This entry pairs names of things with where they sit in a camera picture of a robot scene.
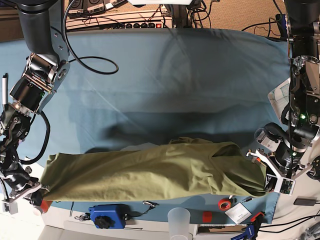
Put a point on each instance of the white square packet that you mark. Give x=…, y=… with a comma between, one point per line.
x=238, y=213

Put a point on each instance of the clear plastic screw box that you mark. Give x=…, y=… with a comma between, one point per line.
x=265, y=141

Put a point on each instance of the leaf pattern notebook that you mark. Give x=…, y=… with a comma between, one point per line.
x=279, y=98

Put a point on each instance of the black tweezers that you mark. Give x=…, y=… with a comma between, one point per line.
x=71, y=209

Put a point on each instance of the white marker pen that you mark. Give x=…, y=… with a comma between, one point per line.
x=4, y=90

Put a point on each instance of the blue plastic box device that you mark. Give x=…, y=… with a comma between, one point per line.
x=109, y=216

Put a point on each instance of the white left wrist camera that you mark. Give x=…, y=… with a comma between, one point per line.
x=284, y=186

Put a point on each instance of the blue black clamp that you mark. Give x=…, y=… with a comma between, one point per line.
x=251, y=231

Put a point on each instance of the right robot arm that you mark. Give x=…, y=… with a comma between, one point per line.
x=46, y=68

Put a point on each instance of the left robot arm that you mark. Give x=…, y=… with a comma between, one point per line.
x=302, y=113

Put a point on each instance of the translucent plastic cup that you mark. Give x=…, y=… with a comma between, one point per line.
x=178, y=223

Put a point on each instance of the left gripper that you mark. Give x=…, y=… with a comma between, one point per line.
x=273, y=171

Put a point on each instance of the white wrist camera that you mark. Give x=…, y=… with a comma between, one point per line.
x=284, y=186
x=9, y=207

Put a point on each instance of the silver carabiner clip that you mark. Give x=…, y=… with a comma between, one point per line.
x=151, y=204

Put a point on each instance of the red tape roll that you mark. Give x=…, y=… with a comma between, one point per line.
x=225, y=204

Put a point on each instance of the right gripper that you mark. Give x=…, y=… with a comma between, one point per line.
x=23, y=185

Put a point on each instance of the red plastic block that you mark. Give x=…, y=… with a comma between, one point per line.
x=207, y=217

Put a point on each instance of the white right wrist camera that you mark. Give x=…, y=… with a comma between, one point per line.
x=9, y=207

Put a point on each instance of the white power strip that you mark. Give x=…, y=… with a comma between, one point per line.
x=121, y=18

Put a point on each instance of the olive green t-shirt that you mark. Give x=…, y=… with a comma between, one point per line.
x=182, y=168

